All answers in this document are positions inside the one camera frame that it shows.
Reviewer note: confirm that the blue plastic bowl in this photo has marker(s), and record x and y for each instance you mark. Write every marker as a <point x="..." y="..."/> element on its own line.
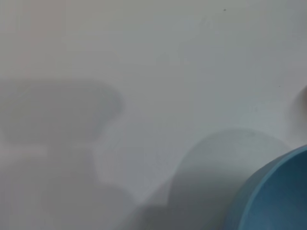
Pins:
<point x="275" y="196"/>

